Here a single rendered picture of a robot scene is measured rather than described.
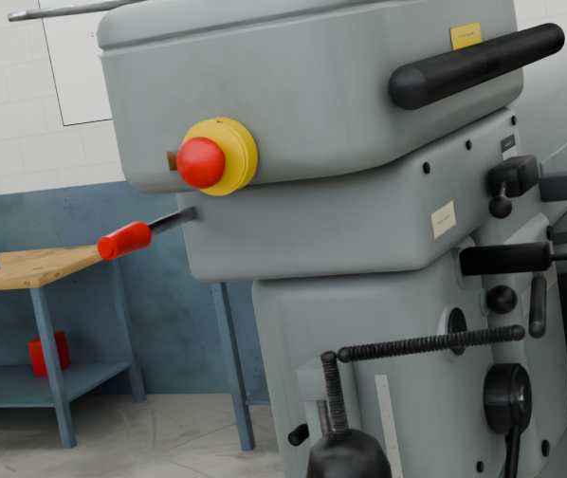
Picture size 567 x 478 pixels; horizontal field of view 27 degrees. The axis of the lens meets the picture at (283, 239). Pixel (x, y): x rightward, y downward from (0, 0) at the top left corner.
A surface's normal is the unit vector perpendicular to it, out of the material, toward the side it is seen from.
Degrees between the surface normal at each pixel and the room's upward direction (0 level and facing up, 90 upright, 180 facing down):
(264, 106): 90
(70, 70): 90
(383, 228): 90
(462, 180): 90
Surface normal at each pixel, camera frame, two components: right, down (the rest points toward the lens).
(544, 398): 0.88, -0.07
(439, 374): 0.58, 0.04
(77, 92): -0.43, 0.23
